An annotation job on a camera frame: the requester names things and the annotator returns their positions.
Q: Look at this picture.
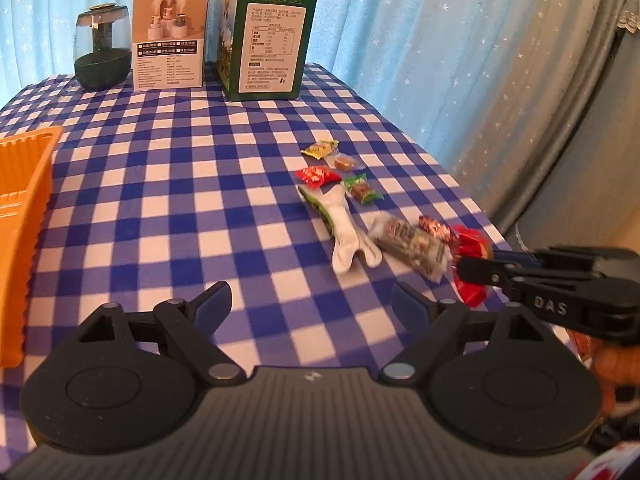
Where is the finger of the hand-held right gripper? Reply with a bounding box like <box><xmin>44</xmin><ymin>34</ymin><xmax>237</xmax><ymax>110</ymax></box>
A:
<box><xmin>455</xmin><ymin>257</ymin><xmax>532</xmax><ymax>290</ymax></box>
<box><xmin>492</xmin><ymin>249</ymin><xmax>546</xmax><ymax>268</ymax></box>

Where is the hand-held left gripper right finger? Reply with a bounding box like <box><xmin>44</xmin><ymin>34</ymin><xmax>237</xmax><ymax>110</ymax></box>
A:
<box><xmin>377</xmin><ymin>281</ymin><xmax>551</xmax><ymax>386</ymax></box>

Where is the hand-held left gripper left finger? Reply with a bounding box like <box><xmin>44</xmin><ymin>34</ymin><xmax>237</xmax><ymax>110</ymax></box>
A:
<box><xmin>75</xmin><ymin>280</ymin><xmax>248</xmax><ymax>387</ymax></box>

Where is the large red snack packet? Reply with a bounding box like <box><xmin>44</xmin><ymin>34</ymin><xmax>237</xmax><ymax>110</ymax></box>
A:
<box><xmin>450</xmin><ymin>226</ymin><xmax>496</xmax><ymax>307</ymax></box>

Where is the clear packet of dark snack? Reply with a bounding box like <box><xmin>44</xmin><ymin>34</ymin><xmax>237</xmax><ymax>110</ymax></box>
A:
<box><xmin>369</xmin><ymin>211</ymin><xmax>453</xmax><ymax>281</ymax></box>

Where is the red brown foil candy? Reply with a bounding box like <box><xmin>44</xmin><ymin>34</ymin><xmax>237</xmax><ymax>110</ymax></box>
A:
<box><xmin>417</xmin><ymin>215</ymin><xmax>458</xmax><ymax>243</ymax></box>

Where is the white green snack packet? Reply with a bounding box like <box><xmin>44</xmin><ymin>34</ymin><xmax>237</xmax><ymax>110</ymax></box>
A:
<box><xmin>296</xmin><ymin>184</ymin><xmax>383</xmax><ymax>273</ymax></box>

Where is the green brown candy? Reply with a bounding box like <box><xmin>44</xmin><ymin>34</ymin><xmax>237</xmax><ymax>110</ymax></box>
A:
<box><xmin>342</xmin><ymin>173</ymin><xmax>385</xmax><ymax>206</ymax></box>

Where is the red candy with white print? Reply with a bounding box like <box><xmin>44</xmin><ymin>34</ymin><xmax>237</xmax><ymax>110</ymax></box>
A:
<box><xmin>295</xmin><ymin>166</ymin><xmax>341</xmax><ymax>188</ymax></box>

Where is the orange plastic tray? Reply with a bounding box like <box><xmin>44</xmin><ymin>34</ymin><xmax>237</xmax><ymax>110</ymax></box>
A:
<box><xmin>0</xmin><ymin>126</ymin><xmax>64</xmax><ymax>368</ymax></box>

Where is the person's right hand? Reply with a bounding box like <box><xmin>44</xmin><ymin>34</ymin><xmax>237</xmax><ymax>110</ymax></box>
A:
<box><xmin>575</xmin><ymin>332</ymin><xmax>640</xmax><ymax>411</ymax></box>

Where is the blue white checkered tablecloth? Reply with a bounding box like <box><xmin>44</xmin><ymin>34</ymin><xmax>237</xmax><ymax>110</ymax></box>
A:
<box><xmin>0</xmin><ymin>62</ymin><xmax>576</xmax><ymax>461</ymax></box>

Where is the brown candy in clear wrapper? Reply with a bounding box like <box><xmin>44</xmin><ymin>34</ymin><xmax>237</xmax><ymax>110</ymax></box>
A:
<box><xmin>325</xmin><ymin>152</ymin><xmax>358</xmax><ymax>171</ymax></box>

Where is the grey curtain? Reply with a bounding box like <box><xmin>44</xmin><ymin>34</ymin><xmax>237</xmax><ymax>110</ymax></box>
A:
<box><xmin>450</xmin><ymin>0</ymin><xmax>640</xmax><ymax>261</ymax></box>

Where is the yellow green wrapped candy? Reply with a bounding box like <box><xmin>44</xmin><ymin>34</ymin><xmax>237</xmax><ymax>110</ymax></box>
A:
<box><xmin>301</xmin><ymin>139</ymin><xmax>340</xmax><ymax>160</ymax></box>

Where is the person's patterned clothing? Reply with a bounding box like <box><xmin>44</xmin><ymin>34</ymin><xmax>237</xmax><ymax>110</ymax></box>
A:
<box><xmin>570</xmin><ymin>400</ymin><xmax>640</xmax><ymax>480</ymax></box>

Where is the white cardboard box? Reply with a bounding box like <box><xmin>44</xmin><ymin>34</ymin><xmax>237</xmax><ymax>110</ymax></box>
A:
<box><xmin>131</xmin><ymin>0</ymin><xmax>213</xmax><ymax>92</ymax></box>

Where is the blue star-print curtain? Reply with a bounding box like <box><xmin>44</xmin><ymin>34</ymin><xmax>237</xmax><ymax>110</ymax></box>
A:
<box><xmin>0</xmin><ymin>0</ymin><xmax>621</xmax><ymax>186</ymax></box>

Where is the green cardboard box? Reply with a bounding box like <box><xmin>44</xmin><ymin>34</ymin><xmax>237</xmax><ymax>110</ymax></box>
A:
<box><xmin>216</xmin><ymin>0</ymin><xmax>319</xmax><ymax>102</ymax></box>

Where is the dark green glass humidifier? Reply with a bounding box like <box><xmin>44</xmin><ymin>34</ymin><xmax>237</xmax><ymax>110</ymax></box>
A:
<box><xmin>73</xmin><ymin>5</ymin><xmax>132</xmax><ymax>92</ymax></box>

